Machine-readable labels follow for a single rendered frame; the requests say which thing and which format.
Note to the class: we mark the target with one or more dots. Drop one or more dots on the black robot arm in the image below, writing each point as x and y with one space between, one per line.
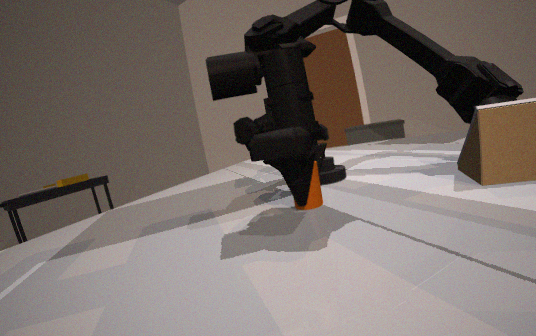
275 47

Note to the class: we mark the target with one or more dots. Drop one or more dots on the orange knob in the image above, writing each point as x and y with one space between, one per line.
315 196

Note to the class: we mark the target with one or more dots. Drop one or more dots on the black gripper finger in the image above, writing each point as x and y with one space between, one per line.
319 154
297 172

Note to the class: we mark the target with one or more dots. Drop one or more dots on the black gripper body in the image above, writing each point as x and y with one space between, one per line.
298 130

